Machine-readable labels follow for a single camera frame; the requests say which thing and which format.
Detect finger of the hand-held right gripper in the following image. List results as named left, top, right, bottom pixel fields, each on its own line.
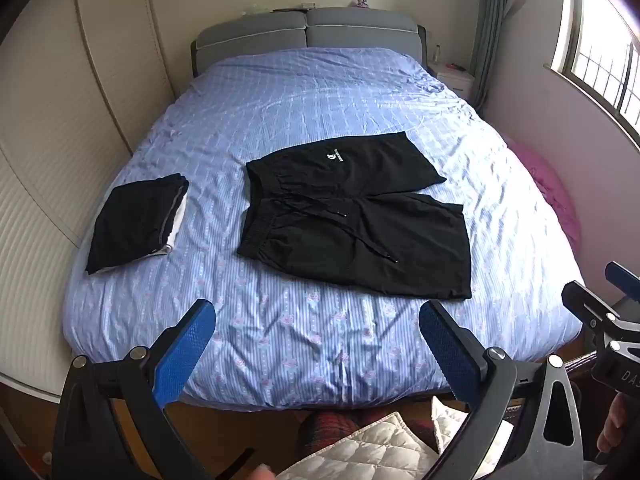
left=562, top=280, right=621, bottom=333
left=604, top=261, right=640, bottom=306

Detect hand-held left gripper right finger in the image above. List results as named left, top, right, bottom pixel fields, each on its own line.
left=419, top=300, right=583, bottom=480

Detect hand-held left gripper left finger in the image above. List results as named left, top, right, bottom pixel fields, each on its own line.
left=50, top=299, right=217, bottom=480

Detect black drawstring shorts pants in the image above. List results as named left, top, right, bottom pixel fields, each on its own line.
left=236, top=131, right=473, bottom=301

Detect person's right hand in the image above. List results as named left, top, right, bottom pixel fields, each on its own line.
left=597, top=400, right=632, bottom=456

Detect white quilted jacket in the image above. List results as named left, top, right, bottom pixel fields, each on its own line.
left=275, top=400, right=516, bottom=480

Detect pink plush cushion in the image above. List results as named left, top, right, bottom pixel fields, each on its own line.
left=505, top=135, right=583, bottom=261

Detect red plaid trousers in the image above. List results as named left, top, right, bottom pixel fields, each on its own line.
left=297, top=407, right=436, bottom=467

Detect folded black clothes stack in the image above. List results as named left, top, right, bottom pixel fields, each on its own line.
left=85, top=173, right=190, bottom=276

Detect barred window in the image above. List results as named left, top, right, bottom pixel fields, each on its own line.
left=550, top=0, right=640, bottom=147

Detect cream sliding wardrobe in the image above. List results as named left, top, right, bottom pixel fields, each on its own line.
left=0, top=0, right=177, bottom=403

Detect white nightstand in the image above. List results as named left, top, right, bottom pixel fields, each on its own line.
left=427, top=62, right=476, bottom=103

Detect grey-green curtain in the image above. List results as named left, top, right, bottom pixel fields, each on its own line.
left=470, top=0, right=523, bottom=111

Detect blue striped bed sheet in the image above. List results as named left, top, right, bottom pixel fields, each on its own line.
left=62, top=46, right=586, bottom=411

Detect grey padded headboard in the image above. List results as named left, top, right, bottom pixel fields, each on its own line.
left=190, top=7, right=428, bottom=78

